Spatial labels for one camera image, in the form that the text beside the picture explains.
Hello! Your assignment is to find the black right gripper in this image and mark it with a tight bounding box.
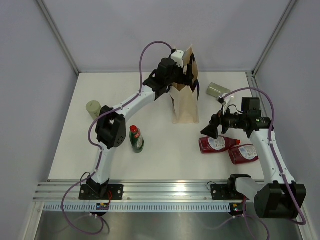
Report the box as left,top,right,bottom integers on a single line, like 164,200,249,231
201,104,247,139

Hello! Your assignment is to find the red bottle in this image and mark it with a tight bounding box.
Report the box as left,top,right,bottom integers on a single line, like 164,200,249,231
198,136,241,154
228,144,259,165

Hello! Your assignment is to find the beige canvas tote bag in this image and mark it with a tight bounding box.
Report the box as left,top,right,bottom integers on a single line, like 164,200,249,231
170,46,200,124

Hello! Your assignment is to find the sage green bottle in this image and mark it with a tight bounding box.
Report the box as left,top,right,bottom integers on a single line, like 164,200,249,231
206,82,231,98
85,100,102,120

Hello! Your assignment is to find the green dish soap bottle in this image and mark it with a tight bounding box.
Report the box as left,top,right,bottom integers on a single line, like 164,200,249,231
129,125,145,154

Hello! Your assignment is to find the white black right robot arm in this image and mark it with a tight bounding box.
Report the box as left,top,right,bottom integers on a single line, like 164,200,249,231
201,97,307,221

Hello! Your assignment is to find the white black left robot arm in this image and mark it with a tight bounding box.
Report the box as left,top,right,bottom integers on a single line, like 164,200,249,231
79,50,195,200

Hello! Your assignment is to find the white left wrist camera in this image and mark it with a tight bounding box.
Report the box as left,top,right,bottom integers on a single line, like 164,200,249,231
170,50,185,68

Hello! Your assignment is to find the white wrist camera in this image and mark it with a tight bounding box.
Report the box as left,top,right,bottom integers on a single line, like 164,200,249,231
170,50,185,68
216,93,234,114

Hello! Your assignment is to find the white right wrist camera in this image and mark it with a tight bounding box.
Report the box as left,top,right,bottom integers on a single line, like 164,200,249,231
216,93,234,114

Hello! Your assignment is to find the aluminium mounting rail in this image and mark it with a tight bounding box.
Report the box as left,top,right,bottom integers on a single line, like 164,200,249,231
33,180,226,202

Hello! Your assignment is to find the right aluminium frame post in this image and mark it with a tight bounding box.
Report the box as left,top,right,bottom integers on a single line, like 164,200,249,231
251,0,299,77

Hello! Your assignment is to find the aluminium frame post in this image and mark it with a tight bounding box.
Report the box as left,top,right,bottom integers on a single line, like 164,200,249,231
34,0,81,77
251,0,299,77

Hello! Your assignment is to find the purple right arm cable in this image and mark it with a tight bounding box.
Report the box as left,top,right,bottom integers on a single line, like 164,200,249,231
199,87,307,240

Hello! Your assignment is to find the left aluminium frame post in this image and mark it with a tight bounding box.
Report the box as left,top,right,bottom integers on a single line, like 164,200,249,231
34,0,81,77

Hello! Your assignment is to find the white slotted cable duct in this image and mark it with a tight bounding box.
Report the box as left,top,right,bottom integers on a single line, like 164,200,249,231
42,202,232,213

